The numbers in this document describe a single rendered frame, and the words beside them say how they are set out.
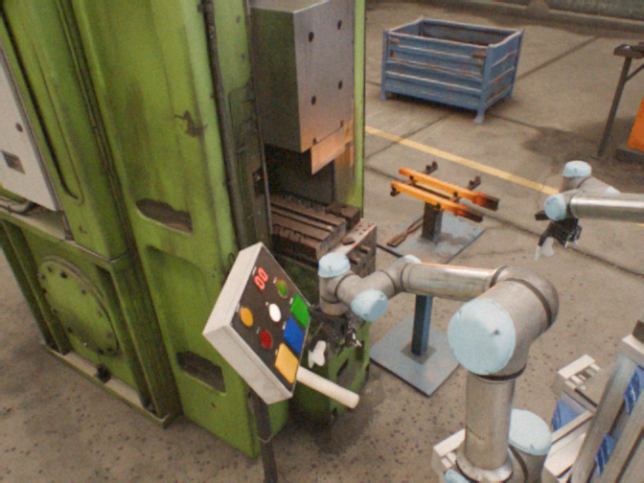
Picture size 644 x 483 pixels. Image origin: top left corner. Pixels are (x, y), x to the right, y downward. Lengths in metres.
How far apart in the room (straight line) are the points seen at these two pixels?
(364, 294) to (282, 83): 0.68
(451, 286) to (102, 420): 2.01
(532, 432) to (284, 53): 1.13
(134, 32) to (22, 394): 2.00
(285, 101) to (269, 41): 0.17
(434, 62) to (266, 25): 4.12
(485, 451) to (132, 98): 1.34
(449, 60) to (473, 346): 4.71
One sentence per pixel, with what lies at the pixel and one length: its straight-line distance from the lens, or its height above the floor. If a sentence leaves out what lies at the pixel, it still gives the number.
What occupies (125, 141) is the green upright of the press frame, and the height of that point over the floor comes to 1.38.
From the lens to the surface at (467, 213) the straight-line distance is 2.05.
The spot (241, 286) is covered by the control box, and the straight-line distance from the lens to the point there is 1.38.
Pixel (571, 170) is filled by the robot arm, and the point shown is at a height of 1.28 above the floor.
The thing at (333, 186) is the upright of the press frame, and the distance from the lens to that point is 2.15.
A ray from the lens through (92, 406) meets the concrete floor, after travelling 2.87.
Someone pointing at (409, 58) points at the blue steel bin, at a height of 0.47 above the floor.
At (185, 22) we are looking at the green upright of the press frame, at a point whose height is 1.78.
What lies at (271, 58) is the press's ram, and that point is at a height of 1.63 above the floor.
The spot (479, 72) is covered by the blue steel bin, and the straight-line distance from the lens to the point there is 5.41.
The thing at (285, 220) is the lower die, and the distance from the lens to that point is 2.00.
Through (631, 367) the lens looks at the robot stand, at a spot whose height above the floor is 1.20.
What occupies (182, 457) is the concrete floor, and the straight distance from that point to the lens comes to 2.55.
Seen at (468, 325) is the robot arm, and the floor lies 1.43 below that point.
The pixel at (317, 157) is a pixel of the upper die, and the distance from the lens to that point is 1.71.
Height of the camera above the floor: 2.07
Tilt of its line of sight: 35 degrees down
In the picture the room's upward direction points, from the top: 2 degrees counter-clockwise
